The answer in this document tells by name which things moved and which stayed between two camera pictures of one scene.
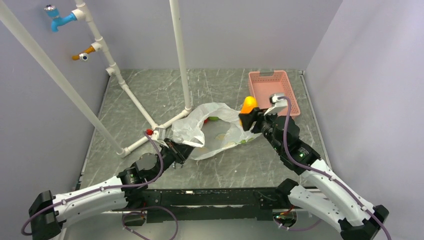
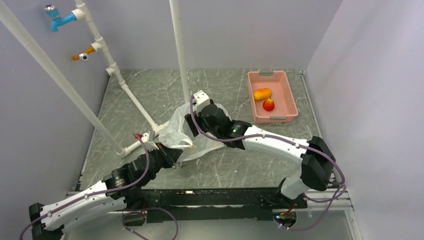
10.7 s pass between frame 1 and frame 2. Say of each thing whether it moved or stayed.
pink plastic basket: stayed
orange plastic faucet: stayed
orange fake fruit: moved
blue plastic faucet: stayed
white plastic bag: moved
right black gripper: moved
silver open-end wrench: stayed
